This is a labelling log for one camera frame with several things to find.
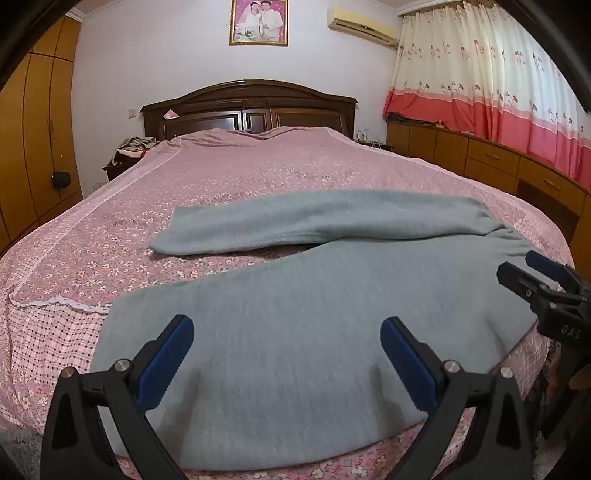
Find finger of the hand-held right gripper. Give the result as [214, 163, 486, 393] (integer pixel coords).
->
[525, 250, 583, 289]
[496, 261, 561, 308]

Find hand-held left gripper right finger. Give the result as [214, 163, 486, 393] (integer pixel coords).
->
[380, 316, 534, 480]

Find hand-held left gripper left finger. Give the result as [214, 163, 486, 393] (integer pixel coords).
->
[41, 315, 195, 480]

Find grey pants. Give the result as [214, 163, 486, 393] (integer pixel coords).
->
[91, 189, 550, 472]

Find long wooden cabinet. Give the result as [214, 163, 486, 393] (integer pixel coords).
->
[385, 117, 591, 259]

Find pink floral bed cover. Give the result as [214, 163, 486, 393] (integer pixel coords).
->
[0, 127, 575, 480]

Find dark cloth pile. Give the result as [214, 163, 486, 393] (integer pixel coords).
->
[387, 113, 462, 132]

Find cream and red floral curtain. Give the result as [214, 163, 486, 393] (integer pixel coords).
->
[382, 0, 591, 183]

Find wooden wardrobe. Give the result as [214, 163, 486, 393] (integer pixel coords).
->
[0, 16, 86, 252]

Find dark wooden headboard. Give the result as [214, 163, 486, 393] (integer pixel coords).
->
[140, 79, 360, 141]

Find white air conditioner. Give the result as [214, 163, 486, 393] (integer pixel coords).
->
[327, 7, 400, 49]

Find framed wall portrait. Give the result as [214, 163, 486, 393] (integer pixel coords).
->
[229, 0, 289, 46]

